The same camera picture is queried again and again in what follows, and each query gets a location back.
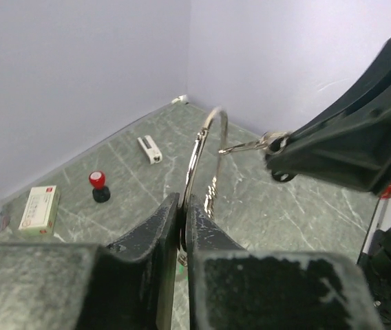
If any white plastic clip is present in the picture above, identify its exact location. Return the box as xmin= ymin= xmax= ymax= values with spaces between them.
xmin=137 ymin=135 xmax=162 ymax=164

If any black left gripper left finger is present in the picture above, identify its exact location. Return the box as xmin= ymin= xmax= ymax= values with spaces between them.
xmin=76 ymin=192 xmax=178 ymax=329

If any large metal keyring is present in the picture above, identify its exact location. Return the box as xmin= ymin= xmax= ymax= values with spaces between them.
xmin=179 ymin=107 xmax=229 ymax=252

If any white corner bracket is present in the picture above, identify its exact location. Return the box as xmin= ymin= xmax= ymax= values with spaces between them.
xmin=171 ymin=95 xmax=189 ymax=105

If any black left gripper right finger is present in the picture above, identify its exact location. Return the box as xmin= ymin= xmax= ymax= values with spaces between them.
xmin=187 ymin=199 xmax=383 ymax=329

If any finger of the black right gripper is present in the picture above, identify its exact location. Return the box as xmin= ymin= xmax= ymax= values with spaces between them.
xmin=265 ymin=38 xmax=391 ymax=196

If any black tagged key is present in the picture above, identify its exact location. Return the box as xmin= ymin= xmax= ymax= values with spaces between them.
xmin=218 ymin=132 xmax=290 ymax=155

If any red black stamp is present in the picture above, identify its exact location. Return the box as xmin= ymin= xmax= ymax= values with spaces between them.
xmin=89 ymin=170 xmax=111 ymax=203

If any white cardboard box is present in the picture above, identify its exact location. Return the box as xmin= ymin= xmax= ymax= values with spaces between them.
xmin=18 ymin=186 xmax=61 ymax=236

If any silver key bunch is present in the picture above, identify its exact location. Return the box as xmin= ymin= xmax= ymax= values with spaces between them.
xmin=204 ymin=176 xmax=218 ymax=219

